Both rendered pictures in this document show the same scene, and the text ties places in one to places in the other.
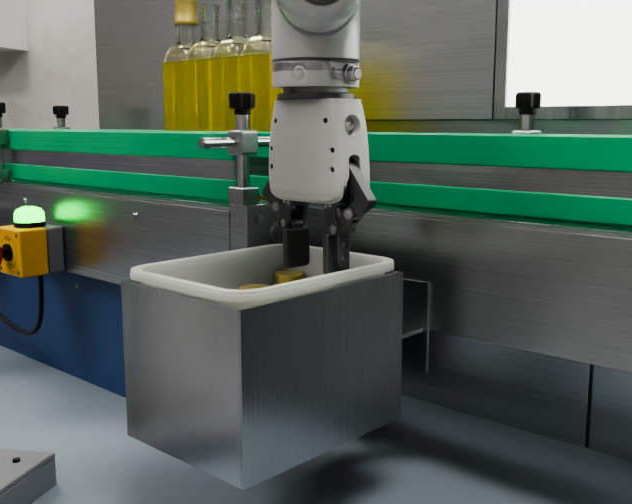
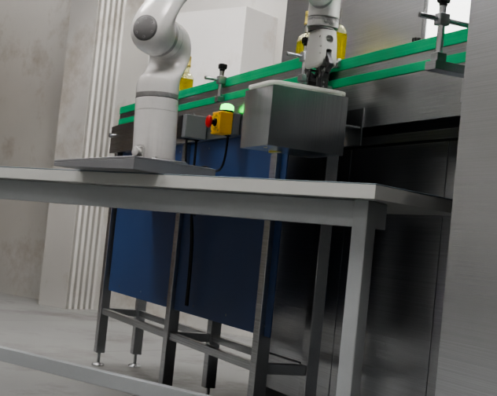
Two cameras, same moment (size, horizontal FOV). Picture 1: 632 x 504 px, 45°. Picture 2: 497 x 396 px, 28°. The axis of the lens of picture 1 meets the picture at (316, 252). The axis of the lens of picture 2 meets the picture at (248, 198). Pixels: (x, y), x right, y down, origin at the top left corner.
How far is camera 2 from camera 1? 198 cm
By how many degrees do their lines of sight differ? 26
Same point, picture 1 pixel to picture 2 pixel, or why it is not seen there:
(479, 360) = (413, 173)
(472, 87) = not seen: hidden behind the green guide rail
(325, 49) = (322, 12)
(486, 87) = not seen: hidden behind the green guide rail
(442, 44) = (406, 27)
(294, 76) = (311, 21)
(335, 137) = (322, 42)
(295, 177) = (311, 58)
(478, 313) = (376, 115)
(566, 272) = (397, 90)
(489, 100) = not seen: hidden behind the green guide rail
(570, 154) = (405, 49)
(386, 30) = (390, 23)
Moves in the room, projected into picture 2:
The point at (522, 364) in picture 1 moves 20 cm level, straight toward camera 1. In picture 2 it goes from (426, 170) to (389, 160)
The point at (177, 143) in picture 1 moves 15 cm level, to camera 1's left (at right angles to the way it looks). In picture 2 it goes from (287, 64) to (240, 64)
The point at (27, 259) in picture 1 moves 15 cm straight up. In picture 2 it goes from (222, 124) to (227, 77)
